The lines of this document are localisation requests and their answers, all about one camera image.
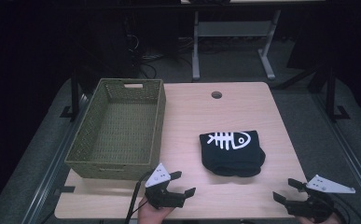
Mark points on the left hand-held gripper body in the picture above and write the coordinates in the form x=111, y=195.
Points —
x=159, y=179

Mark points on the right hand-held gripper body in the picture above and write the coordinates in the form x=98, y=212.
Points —
x=316, y=205

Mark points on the black fishbone print garment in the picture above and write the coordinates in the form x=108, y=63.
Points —
x=231, y=157

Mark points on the green woven basket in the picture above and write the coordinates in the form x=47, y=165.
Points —
x=122, y=137

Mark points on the person's right hand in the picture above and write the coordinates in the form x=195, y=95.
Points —
x=305, y=220

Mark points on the person's left hand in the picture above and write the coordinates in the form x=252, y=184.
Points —
x=148, y=214

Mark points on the black table clamp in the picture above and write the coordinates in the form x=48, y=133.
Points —
x=63, y=189

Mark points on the black metal stand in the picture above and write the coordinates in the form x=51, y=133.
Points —
x=331, y=93
x=74, y=93

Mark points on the aluminium rail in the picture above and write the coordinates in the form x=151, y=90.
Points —
x=52, y=174
x=349, y=155

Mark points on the grey metal desk frame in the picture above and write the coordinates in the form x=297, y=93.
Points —
x=231, y=29

